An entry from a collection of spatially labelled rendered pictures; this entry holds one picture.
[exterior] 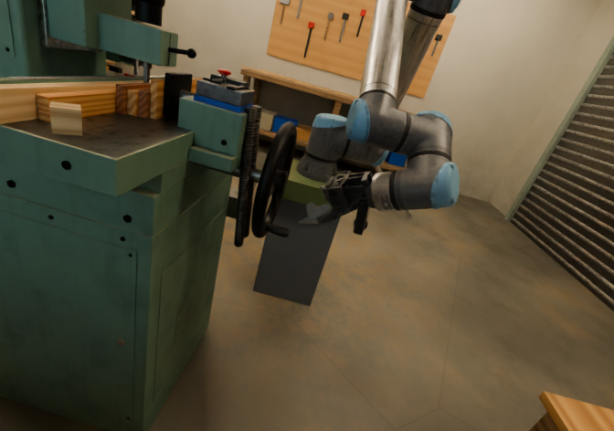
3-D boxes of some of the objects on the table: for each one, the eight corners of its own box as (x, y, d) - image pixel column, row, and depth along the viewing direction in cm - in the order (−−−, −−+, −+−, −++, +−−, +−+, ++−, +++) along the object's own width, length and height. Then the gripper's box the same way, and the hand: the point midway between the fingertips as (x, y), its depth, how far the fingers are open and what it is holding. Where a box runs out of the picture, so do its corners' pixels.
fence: (-16, 120, 42) (-23, 80, 40) (-27, 118, 42) (-34, 77, 40) (192, 95, 97) (193, 77, 95) (186, 93, 97) (188, 75, 95)
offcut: (81, 130, 48) (80, 104, 47) (82, 136, 46) (81, 110, 45) (52, 127, 46) (49, 100, 45) (51, 134, 44) (49, 106, 42)
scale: (15, 79, 45) (15, 78, 45) (6, 77, 45) (6, 76, 45) (185, 77, 90) (185, 77, 90) (181, 76, 90) (181, 75, 90)
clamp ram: (195, 125, 65) (199, 82, 61) (162, 116, 65) (164, 72, 62) (212, 120, 73) (217, 81, 70) (183, 111, 73) (186, 72, 70)
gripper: (380, 152, 74) (314, 164, 86) (356, 203, 61) (282, 209, 73) (390, 180, 79) (326, 188, 90) (369, 233, 66) (297, 235, 77)
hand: (311, 205), depth 83 cm, fingers open, 14 cm apart
